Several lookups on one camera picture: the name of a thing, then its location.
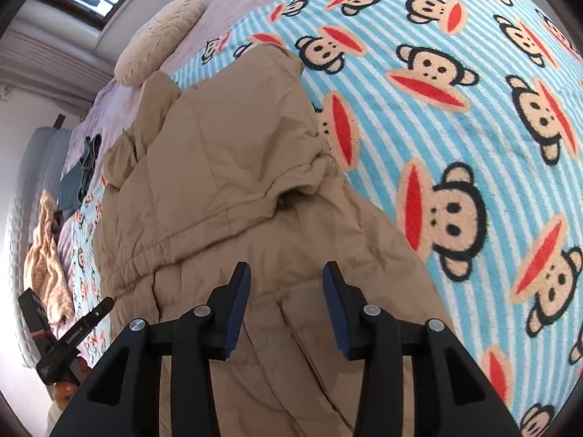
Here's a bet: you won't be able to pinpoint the cream knitted pillow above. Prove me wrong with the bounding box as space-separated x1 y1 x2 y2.
114 0 204 87

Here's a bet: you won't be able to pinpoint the grey curtain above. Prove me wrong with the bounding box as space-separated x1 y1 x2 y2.
1 20 114 115

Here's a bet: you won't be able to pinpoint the grey padded headboard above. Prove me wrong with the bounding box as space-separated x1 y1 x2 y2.
1 126 72 368

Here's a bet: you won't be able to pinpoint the blue monkey print blanket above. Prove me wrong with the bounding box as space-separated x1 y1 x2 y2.
67 0 583 437

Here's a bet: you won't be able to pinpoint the tan striped blanket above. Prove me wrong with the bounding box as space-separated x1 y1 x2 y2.
24 189 75 326

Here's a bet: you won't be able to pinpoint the person's left hand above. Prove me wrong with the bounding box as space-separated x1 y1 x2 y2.
53 357 92 410

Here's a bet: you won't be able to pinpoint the folded blue jeans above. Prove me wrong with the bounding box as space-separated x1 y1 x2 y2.
57 134 102 219

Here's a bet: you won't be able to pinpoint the tan puffer coat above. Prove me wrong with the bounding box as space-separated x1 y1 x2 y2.
93 44 447 436

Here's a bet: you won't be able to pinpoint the lavender bed sheet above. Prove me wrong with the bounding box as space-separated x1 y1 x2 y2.
56 0 357 275

